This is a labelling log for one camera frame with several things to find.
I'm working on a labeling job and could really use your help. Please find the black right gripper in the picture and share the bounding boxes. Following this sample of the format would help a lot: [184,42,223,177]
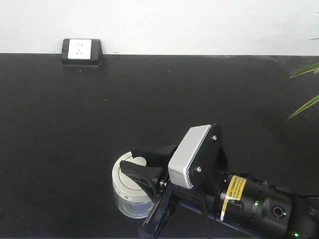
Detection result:
[120,144,224,239]

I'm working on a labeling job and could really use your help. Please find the glass jar with white lid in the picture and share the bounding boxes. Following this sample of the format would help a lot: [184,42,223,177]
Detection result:
[112,151,154,219]

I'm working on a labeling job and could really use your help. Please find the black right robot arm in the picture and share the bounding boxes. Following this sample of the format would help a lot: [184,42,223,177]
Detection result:
[120,145,319,239]

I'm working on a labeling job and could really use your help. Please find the black white power socket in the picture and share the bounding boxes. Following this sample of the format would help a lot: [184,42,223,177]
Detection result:
[61,38,103,66]

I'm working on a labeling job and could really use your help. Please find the green potted plant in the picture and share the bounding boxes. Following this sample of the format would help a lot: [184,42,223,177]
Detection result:
[288,37,319,120]

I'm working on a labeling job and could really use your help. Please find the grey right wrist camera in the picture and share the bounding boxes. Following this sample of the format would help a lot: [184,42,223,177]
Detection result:
[168,123,223,189]

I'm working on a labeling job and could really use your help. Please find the black right camera cable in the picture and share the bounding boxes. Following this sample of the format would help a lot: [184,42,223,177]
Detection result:
[200,185,214,239]

